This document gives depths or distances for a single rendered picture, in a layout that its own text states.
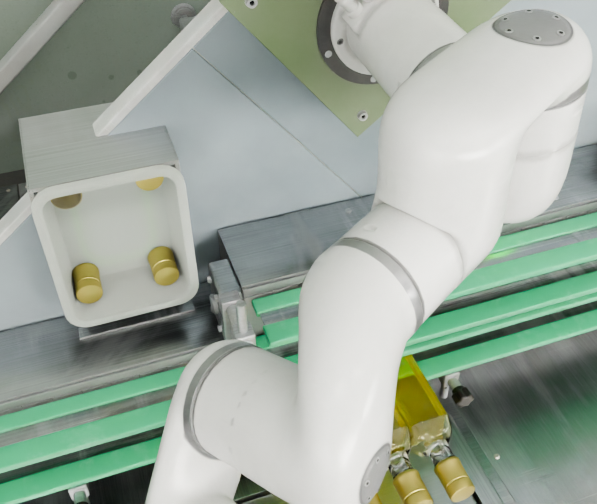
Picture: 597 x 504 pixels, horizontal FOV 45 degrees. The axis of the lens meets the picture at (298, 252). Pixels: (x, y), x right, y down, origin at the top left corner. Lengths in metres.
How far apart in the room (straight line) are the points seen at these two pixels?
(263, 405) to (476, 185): 0.20
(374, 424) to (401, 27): 0.42
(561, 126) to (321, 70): 0.34
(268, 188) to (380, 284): 0.56
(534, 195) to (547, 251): 0.46
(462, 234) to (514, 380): 0.79
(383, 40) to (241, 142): 0.29
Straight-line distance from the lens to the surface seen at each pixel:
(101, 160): 0.87
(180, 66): 0.89
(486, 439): 1.21
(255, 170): 0.99
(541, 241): 1.09
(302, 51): 0.82
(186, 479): 0.56
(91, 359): 1.02
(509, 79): 0.52
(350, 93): 0.87
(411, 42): 0.71
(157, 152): 0.87
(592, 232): 1.13
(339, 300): 0.46
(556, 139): 0.59
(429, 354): 1.13
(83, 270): 0.99
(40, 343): 1.06
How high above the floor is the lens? 1.53
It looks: 44 degrees down
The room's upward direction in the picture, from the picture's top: 152 degrees clockwise
